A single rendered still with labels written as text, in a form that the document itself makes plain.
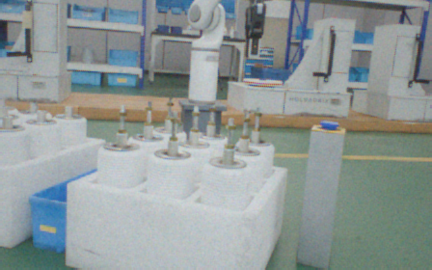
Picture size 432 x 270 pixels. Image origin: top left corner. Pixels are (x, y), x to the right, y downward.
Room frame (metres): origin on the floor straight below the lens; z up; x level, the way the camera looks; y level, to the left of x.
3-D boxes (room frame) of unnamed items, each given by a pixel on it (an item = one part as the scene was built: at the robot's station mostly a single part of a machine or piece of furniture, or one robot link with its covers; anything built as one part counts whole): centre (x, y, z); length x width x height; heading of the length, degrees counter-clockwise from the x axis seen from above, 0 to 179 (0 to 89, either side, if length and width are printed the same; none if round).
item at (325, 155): (0.91, -0.25, 0.16); 0.07 x 0.07 x 0.31; 72
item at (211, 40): (1.38, 0.05, 0.54); 0.09 x 0.09 x 0.17; 47
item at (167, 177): (0.81, 0.08, 0.16); 0.10 x 0.10 x 0.18
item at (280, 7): (7.24, -0.90, 1.38); 0.49 x 0.02 x 0.35; 101
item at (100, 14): (5.47, 1.74, 0.90); 0.50 x 0.38 x 0.21; 10
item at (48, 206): (1.00, 0.31, 0.06); 0.30 x 0.11 x 0.12; 163
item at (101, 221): (0.92, 0.05, 0.09); 0.39 x 0.39 x 0.18; 72
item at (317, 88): (3.25, -0.53, 0.45); 0.82 x 0.57 x 0.74; 101
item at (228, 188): (0.78, -0.03, 0.16); 0.10 x 0.10 x 0.18
